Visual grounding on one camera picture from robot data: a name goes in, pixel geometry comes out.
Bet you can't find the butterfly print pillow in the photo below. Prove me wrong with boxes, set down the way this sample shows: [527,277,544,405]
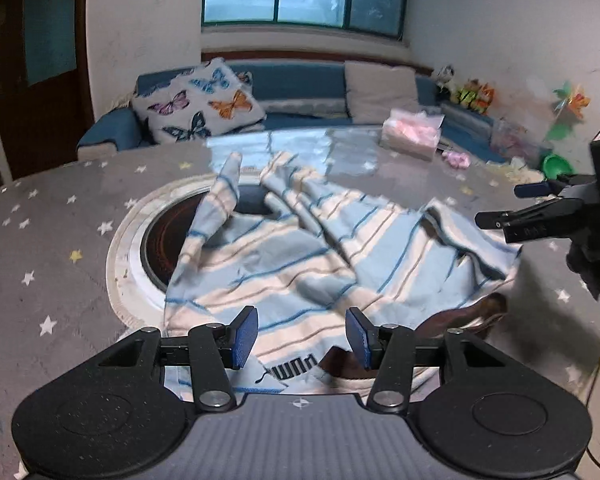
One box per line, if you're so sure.
[131,58,265,144]

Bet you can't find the panda plush toy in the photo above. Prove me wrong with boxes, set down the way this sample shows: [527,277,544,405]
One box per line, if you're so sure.
[432,64,455,102]

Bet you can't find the pink tissue pack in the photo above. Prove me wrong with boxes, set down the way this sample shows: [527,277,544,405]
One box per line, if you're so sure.
[379,108,444,160]

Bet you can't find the green plastic bowl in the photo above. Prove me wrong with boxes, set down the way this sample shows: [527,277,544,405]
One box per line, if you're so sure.
[541,153,574,180]

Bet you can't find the clear plastic storage box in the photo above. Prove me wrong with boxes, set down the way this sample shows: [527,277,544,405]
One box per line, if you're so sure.
[490,119,552,168]

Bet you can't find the dark wooden door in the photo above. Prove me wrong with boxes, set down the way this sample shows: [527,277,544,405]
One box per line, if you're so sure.
[0,0,94,179]

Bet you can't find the orange plush toys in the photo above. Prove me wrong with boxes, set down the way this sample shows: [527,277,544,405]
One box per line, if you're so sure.
[451,79,495,116]

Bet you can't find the beige cushion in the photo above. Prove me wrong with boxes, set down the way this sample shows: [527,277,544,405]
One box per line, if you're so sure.
[343,61,420,125]

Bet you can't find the pink scrunchie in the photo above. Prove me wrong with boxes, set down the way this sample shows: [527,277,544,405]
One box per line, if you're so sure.
[442,151,471,170]

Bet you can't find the blue sofa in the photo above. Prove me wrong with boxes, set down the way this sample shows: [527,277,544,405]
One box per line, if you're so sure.
[76,60,504,162]

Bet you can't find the round black induction cooker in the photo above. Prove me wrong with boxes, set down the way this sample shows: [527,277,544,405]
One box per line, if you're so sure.
[140,183,273,292]

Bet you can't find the blue striped knit sweater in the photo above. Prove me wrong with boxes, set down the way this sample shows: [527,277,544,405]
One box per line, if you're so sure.
[163,152,520,394]

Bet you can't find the colourful paper pinwheel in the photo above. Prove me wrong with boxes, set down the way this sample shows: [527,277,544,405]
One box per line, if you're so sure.
[545,81,591,141]

